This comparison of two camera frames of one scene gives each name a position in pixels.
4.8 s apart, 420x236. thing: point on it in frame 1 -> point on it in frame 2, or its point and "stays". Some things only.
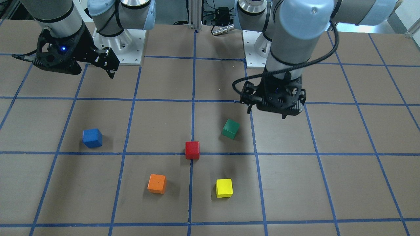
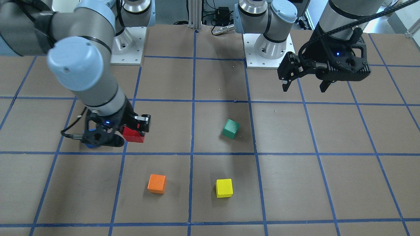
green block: [230, 128] stays
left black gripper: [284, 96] -> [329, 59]
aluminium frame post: [195, 14] stays
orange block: [157, 184] stays
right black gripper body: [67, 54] -> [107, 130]
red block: [192, 150] -> [131, 135]
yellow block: [224, 187] stays
